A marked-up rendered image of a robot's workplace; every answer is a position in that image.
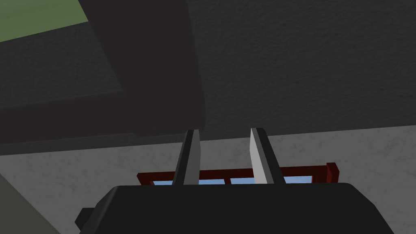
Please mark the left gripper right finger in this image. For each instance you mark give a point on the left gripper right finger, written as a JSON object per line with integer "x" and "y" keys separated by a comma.
{"x": 264, "y": 159}

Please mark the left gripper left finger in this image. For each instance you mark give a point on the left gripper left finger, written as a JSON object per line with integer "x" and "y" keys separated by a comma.
{"x": 188, "y": 159}

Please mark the red framed window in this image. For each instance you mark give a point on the red framed window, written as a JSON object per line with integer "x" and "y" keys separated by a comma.
{"x": 227, "y": 177}

